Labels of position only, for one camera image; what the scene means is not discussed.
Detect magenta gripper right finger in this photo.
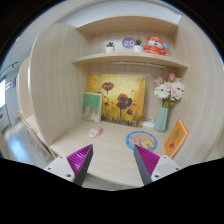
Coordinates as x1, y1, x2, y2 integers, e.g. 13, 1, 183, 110
134, 145, 160, 185

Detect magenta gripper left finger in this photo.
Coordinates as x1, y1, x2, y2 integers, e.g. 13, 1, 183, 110
66, 144, 93, 186

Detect round cartoon mouse pad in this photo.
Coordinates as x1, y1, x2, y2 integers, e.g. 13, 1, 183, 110
126, 131, 158, 152

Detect white power strip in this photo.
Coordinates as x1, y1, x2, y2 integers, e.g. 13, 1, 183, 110
141, 117, 155, 128

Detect teal ceramic vase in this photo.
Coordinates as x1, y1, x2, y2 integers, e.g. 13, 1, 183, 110
154, 107, 168, 133

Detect orange book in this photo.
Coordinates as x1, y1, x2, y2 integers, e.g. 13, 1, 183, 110
165, 120, 189, 158

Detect wooden chair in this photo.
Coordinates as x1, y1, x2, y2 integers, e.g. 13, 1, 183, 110
18, 111, 52, 156

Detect green book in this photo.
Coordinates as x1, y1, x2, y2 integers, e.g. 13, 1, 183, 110
82, 92, 102, 123

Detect yellow poppy flower painting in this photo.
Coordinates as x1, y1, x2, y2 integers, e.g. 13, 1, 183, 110
87, 74, 146, 127

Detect pink white flower bouquet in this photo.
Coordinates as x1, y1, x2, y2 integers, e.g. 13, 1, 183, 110
154, 73, 185, 108

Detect wooden desk shelf unit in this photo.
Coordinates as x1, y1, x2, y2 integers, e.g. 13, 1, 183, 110
28, 16, 224, 186

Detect right small potted plant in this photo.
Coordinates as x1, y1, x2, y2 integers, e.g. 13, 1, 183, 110
133, 39, 143, 52

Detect small potted plant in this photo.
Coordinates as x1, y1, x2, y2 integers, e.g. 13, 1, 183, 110
106, 42, 115, 53
133, 39, 143, 52

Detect red fortune god doll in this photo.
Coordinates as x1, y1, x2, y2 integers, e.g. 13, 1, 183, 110
143, 36, 168, 55

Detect left small potted plant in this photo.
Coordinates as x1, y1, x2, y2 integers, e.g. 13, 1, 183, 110
106, 42, 115, 53

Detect purple round number sign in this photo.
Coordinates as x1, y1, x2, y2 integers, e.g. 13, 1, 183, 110
122, 37, 135, 49

